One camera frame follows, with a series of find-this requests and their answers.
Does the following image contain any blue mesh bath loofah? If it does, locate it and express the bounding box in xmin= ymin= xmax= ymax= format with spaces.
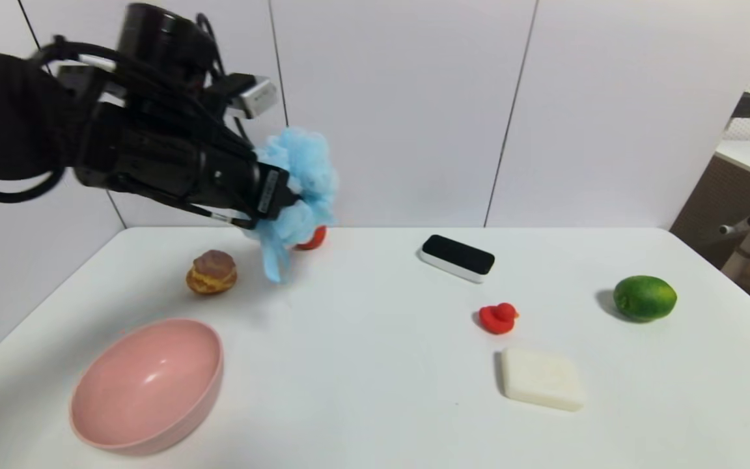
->
xmin=245 ymin=126 xmax=340 ymax=285

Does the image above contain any red rubber duck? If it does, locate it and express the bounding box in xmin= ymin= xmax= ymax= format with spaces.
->
xmin=479 ymin=302 xmax=520 ymax=335

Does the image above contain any green lime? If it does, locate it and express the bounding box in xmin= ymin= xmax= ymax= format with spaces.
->
xmin=613 ymin=275 xmax=678 ymax=322

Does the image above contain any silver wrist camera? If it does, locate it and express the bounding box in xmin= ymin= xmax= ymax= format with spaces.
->
xmin=222 ymin=73 xmax=280 ymax=121

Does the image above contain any cream puff pastry toy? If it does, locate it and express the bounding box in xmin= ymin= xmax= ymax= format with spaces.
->
xmin=186 ymin=249 xmax=238 ymax=296

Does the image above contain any white soap bar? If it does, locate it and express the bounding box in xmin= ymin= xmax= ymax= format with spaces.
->
xmin=501 ymin=347 xmax=585 ymax=412

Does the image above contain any pink plastic bowl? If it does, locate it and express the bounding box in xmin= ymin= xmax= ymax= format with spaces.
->
xmin=69 ymin=318 xmax=225 ymax=456

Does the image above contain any black and white eraser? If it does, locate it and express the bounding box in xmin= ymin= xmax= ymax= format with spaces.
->
xmin=419 ymin=234 xmax=496 ymax=285

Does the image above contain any black cable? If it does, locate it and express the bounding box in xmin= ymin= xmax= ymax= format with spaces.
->
xmin=0 ymin=36 xmax=255 ymax=225

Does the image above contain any red apple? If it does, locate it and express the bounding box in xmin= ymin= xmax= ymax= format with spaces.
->
xmin=294 ymin=225 xmax=327 ymax=251

